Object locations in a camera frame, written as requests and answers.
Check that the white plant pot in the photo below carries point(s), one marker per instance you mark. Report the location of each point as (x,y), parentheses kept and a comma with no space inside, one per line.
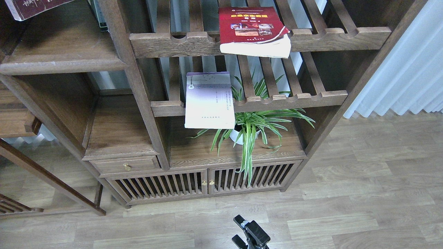
(237,136)

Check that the dark maroon hardcover book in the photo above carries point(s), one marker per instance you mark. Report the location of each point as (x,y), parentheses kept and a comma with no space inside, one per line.
(24,9)

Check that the dark wooden bookshelf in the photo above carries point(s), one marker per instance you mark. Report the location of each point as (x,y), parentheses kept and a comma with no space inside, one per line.
(115,98)

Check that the white lavender paperback book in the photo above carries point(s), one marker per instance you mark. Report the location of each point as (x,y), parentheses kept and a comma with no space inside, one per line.
(209,101)

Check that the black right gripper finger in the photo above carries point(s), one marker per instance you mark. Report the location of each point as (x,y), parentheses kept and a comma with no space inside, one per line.
(241,222)

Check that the white pleated curtain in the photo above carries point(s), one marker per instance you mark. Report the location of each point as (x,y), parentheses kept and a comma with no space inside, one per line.
(411,77)

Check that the green spider plant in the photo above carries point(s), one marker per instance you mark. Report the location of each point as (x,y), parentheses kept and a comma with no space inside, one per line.
(271,120)

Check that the brass drawer knob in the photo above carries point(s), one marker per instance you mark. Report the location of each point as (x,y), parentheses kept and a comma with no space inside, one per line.
(127,167)

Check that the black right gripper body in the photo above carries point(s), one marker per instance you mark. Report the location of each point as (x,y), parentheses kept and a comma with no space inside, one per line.
(256,237)

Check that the green spine book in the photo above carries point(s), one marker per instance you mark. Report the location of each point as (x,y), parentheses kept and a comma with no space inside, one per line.
(98,15)

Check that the red paperback book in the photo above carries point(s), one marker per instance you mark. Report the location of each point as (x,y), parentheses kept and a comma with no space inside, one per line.
(253,31)

